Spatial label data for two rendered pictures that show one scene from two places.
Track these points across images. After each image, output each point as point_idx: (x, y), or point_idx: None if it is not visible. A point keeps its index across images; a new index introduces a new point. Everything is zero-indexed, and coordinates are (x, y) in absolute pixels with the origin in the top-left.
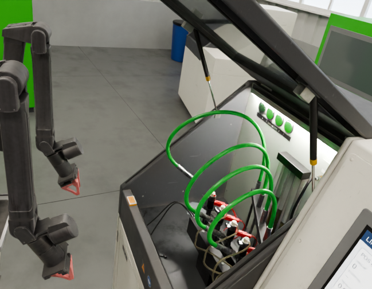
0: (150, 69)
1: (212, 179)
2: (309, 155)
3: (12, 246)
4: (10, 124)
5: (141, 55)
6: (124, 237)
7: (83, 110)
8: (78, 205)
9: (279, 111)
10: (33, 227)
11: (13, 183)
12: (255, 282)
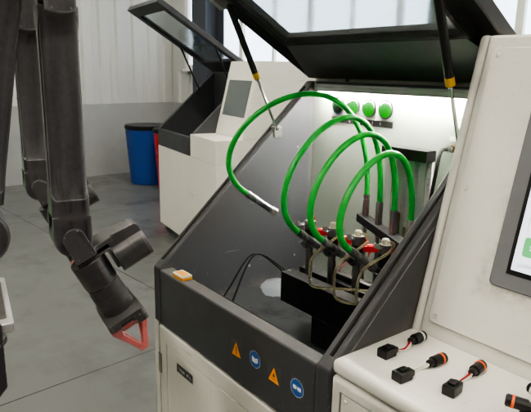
0: (103, 200)
1: (287, 242)
2: (425, 131)
3: None
4: (58, 43)
5: None
6: (177, 347)
7: (9, 270)
8: (46, 401)
9: (367, 92)
10: (92, 231)
11: (60, 150)
12: (420, 286)
